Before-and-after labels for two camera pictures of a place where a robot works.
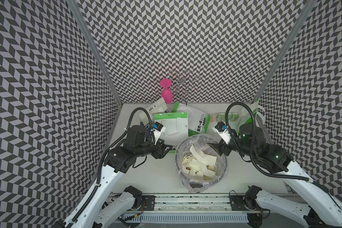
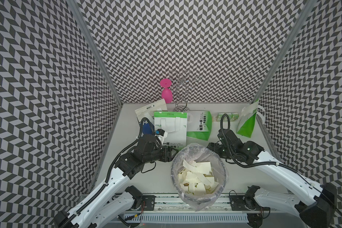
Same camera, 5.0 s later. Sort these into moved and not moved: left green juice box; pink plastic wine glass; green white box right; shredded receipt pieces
Moved: shredded receipt pieces
Not moved: pink plastic wine glass; left green juice box; green white box right
